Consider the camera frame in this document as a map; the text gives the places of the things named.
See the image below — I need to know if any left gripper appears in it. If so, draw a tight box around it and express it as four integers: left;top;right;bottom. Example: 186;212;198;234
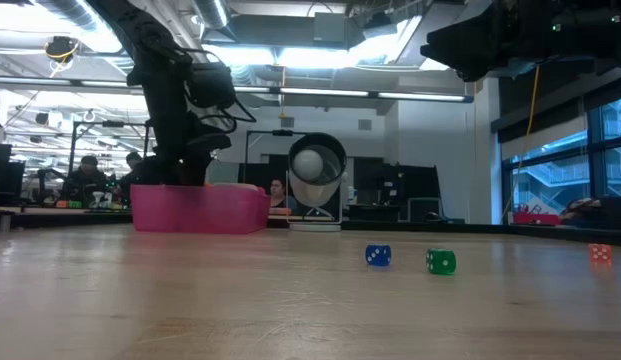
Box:
127;47;234;187

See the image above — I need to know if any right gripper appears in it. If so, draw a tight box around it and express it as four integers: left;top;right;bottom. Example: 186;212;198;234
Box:
420;0;559;84

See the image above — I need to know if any large pink foam die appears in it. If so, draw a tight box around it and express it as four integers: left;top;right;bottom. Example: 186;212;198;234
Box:
212;182;265;194

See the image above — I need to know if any small dark green die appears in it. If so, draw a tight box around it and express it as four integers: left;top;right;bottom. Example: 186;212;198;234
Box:
425;248;458;276

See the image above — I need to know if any pink plastic tray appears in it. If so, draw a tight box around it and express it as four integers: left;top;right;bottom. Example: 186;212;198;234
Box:
129;183;272;235

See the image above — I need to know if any person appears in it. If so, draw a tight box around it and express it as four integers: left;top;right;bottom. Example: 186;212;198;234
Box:
117;151;156;201
268;178;299;210
62;154;111;206

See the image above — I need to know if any white cylinder with black opening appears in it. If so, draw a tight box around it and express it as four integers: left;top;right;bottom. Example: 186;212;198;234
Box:
286;132;349;232

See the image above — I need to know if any long wooden workbench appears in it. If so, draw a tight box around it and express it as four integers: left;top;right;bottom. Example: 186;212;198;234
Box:
0;204;134;217

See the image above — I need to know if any long ceiling light bar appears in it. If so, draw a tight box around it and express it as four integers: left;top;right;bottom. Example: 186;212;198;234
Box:
0;74;475;104

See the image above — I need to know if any large window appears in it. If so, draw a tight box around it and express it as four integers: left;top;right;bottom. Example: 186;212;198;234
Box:
499;94;621;226

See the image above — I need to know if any black monitor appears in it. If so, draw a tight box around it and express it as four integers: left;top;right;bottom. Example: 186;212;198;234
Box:
0;143;14;197

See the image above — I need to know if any red box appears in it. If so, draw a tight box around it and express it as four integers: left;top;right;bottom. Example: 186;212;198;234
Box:
511;210;562;227

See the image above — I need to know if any small blue die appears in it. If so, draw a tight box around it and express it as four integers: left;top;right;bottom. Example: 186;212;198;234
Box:
364;243;393;268

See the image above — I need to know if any yellow hanging cable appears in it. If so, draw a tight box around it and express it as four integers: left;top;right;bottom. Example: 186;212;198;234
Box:
509;64;541;224

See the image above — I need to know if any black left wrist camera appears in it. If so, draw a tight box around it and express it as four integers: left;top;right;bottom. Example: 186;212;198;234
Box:
186;60;238;111

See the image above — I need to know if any black background rig frame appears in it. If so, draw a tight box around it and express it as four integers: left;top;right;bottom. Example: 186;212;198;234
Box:
68;119;154;176
243;128;311;184

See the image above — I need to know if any silver ceiling duct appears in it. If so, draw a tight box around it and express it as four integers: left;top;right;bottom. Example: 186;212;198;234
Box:
189;0;232;30

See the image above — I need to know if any black reel with yellow cable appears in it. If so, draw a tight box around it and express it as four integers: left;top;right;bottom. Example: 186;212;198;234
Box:
43;34;82;65

